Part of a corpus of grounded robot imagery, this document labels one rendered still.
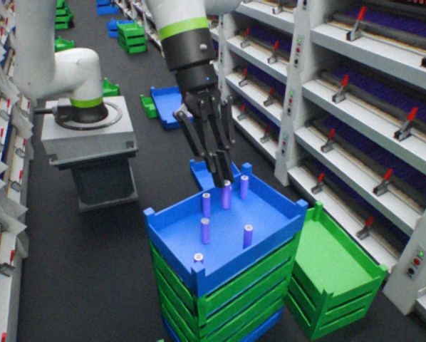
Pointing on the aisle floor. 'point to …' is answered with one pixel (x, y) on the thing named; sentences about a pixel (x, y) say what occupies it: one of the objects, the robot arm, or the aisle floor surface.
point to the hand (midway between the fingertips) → (220, 169)
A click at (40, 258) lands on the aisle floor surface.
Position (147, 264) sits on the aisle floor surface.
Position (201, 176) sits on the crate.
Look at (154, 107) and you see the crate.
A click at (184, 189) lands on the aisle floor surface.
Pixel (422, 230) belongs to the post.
